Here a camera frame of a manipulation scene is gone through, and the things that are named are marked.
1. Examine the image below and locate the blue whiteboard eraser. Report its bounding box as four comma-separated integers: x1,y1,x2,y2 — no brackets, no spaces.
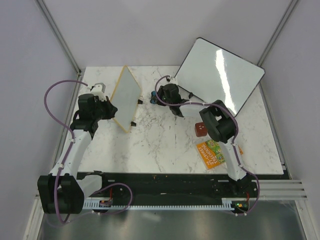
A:
150,91,158,104

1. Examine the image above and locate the yellow framed small whiteboard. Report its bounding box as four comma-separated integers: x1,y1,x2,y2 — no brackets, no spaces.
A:
110,65,142,133

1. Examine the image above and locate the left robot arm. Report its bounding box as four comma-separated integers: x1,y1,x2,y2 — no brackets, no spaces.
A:
37,93,118,214

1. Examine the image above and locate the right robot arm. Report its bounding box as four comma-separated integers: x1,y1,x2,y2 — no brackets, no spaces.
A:
150,83,251,197

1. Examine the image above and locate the black framed large whiteboard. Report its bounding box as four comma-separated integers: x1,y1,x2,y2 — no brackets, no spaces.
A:
175,37,266,116

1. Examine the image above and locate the red power cube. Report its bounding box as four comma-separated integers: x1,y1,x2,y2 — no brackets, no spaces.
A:
194,122,208,137

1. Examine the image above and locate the orange treehouse book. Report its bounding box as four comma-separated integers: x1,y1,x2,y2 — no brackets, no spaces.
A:
195,139,238,170

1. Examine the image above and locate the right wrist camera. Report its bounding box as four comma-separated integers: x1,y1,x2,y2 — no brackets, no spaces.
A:
165,75,179,85

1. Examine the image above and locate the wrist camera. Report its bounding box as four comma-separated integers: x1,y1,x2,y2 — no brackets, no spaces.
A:
90,82,107,102
165,75,179,85

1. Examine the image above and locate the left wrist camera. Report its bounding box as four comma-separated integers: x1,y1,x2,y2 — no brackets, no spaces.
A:
90,82,107,102

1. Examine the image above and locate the small whiteboard wire stand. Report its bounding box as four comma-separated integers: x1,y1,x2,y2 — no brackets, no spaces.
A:
130,99,143,127

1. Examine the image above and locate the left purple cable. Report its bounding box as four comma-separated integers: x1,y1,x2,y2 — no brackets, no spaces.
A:
44,79,133,227

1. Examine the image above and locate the purple cable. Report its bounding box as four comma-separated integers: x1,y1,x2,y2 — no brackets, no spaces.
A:
154,76,260,217
44,79,133,227

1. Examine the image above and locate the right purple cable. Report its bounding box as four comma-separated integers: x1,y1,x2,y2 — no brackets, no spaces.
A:
154,76,260,217

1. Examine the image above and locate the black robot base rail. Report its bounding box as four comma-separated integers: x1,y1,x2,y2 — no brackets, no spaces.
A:
92,171,258,206

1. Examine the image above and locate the white slotted cable duct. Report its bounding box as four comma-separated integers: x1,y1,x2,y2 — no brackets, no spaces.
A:
82,199,235,211

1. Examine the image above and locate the aluminium frame rail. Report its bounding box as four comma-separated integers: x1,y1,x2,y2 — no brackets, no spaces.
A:
34,177,308,200

